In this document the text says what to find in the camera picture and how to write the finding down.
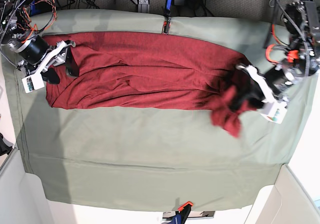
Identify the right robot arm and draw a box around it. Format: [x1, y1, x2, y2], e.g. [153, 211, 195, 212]
[0, 0, 80, 84]

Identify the red T-shirt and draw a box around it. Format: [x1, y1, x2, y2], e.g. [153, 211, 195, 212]
[45, 32, 249, 137]

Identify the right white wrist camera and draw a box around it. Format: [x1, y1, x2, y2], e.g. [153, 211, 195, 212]
[22, 40, 76, 93]

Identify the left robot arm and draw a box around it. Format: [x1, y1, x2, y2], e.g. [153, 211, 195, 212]
[230, 0, 320, 113]

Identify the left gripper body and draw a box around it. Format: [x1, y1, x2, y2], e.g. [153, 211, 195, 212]
[262, 59, 313, 102]

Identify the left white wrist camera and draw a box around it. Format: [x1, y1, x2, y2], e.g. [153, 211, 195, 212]
[237, 65, 289, 124]

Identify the bottom blue orange clamp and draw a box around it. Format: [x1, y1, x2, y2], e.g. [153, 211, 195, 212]
[169, 201, 193, 224]

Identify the green table cloth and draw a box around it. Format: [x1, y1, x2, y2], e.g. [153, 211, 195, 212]
[0, 8, 318, 212]

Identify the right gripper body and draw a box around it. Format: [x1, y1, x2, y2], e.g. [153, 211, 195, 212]
[7, 36, 70, 72]

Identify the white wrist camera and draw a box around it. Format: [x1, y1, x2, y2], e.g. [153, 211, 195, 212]
[22, 40, 76, 93]
[237, 65, 289, 124]

